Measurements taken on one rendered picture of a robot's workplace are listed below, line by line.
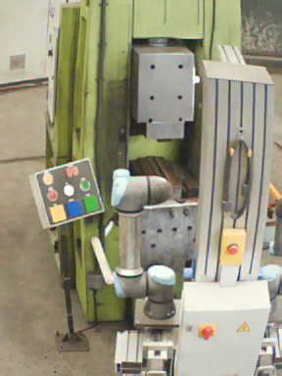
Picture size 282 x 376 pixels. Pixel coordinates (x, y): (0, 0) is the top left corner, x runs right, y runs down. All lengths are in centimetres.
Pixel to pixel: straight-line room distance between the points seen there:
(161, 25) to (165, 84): 36
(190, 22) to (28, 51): 537
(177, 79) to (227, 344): 166
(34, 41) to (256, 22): 342
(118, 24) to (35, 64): 540
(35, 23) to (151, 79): 535
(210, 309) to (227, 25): 191
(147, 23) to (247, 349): 196
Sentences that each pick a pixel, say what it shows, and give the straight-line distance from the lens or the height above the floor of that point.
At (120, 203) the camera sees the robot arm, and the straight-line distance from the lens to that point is 304.
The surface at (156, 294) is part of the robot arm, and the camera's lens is 322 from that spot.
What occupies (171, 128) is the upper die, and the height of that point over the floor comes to 133.
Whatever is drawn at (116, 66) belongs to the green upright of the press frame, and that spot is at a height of 166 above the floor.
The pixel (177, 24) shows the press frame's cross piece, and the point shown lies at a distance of 396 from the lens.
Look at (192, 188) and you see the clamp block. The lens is 414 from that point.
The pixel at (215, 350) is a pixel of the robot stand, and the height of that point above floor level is 102.
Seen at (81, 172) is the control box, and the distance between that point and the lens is 387.
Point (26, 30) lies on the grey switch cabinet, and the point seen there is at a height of 84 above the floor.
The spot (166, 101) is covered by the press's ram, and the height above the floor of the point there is 148.
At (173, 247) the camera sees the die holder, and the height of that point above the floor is 65.
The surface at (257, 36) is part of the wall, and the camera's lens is 1058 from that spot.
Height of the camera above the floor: 272
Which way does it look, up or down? 25 degrees down
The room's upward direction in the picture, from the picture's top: 1 degrees clockwise
